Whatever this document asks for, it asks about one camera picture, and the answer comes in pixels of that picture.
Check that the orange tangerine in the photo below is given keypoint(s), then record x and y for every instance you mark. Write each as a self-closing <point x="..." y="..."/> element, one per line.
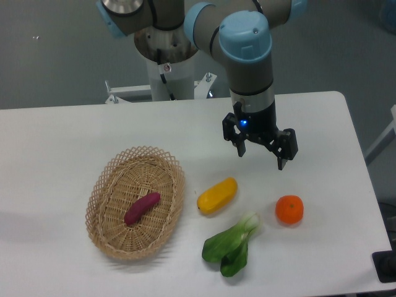
<point x="289" y="209"/>

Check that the woven wicker basket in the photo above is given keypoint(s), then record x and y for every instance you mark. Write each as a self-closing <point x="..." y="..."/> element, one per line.
<point x="130" y="175"/>

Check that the white frame at right edge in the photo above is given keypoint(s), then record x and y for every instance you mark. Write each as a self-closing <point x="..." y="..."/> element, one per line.
<point x="382" y="141"/>

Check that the green bok choy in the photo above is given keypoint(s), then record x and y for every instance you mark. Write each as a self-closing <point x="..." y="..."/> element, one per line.
<point x="229" y="248"/>

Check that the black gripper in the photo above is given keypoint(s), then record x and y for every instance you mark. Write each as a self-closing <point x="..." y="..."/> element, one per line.
<point x="260" y="127"/>

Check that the purple sweet potato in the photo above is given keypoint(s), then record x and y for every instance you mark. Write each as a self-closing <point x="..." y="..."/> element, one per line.
<point x="140" y="207"/>

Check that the black device at table edge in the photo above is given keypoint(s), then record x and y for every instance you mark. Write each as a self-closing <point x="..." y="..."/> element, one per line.
<point x="384" y="262"/>

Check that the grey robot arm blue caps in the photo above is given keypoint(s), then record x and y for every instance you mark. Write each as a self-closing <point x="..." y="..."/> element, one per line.
<point x="236" y="35"/>

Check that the yellow mango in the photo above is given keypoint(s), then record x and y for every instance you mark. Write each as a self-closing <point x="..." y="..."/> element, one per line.
<point x="218" y="196"/>

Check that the white metal base frame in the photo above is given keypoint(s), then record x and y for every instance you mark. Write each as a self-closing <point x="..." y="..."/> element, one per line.
<point x="161" y="91"/>

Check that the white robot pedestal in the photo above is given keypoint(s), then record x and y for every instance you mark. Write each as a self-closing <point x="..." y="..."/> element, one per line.
<point x="168" y="54"/>

